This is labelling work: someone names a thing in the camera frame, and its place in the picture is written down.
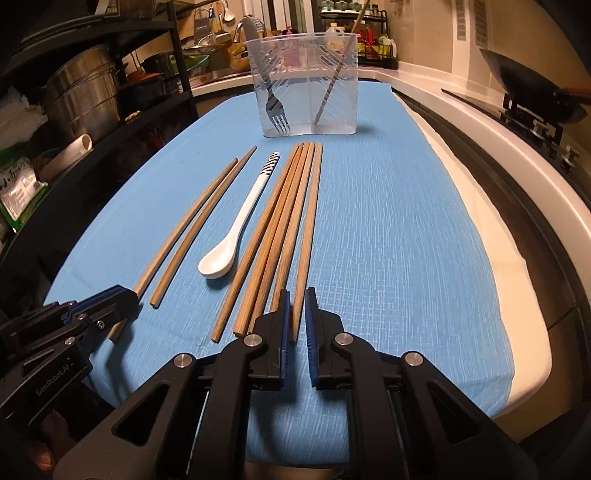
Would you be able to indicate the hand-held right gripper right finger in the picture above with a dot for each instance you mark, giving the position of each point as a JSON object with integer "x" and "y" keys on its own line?
{"x": 310, "y": 346}

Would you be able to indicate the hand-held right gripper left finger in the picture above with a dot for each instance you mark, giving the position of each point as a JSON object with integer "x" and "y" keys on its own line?
{"x": 286, "y": 341}

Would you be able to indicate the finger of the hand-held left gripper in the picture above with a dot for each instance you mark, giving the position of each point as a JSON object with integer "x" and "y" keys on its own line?
{"x": 99, "y": 323}
{"x": 106, "y": 297}

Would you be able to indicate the wooden chopstick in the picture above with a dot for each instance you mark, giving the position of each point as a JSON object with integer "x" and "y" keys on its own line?
{"x": 221, "y": 179}
{"x": 219, "y": 327}
{"x": 159, "y": 295}
{"x": 242, "y": 323}
{"x": 286, "y": 258}
{"x": 337, "y": 69}
{"x": 302, "y": 286}
{"x": 258, "y": 309}

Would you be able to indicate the clear plastic utensil holder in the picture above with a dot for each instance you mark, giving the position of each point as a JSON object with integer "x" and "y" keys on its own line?
{"x": 300, "y": 115}

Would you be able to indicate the green food packet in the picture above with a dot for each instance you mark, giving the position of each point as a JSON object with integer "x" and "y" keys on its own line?
{"x": 21, "y": 194}

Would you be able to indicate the blue tablecloth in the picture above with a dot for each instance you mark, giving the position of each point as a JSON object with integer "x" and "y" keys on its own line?
{"x": 392, "y": 230}

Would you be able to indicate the white paper roll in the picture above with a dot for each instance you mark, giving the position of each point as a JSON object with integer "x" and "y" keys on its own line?
{"x": 64, "y": 157}

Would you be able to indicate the white plastic bag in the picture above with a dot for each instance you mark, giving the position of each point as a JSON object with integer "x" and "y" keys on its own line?
{"x": 18, "y": 120}

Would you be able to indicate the large steel stockpot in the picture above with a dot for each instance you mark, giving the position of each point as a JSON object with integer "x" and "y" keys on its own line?
{"x": 83, "y": 92}

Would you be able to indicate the black pot red rim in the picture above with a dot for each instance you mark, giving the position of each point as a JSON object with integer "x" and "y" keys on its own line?
{"x": 143, "y": 92}

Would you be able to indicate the black metal shelf rack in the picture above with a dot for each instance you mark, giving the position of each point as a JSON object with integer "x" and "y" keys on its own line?
{"x": 181, "y": 69}

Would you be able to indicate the green plastic basin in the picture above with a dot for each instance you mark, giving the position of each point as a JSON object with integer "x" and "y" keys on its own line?
{"x": 194, "y": 62}

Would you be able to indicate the metal box grater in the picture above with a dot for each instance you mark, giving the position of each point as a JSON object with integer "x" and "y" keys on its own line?
{"x": 200, "y": 27}

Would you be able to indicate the black gas stove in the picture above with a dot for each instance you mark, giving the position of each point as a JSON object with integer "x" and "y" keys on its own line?
{"x": 480, "y": 104}

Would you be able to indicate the chrome kitchen faucet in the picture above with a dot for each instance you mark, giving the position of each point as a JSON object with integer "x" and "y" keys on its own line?
{"x": 238, "y": 30}

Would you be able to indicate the yellow oil bottle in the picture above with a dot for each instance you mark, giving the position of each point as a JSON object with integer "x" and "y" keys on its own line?
{"x": 387, "y": 48}

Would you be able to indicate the white hanging ladle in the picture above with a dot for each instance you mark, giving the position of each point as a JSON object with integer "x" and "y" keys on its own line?
{"x": 228, "y": 14}

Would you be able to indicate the black stove grate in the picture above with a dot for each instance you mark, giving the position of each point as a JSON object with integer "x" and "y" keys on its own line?
{"x": 535, "y": 124}

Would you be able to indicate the black spice rack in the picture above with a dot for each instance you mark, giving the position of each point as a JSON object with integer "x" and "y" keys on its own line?
{"x": 369, "y": 27}

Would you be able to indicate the black wok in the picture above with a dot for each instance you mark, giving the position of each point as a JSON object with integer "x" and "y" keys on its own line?
{"x": 521, "y": 78}

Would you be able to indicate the perforated wall strip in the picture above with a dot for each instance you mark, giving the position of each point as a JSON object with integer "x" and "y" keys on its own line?
{"x": 461, "y": 18}
{"x": 481, "y": 23}

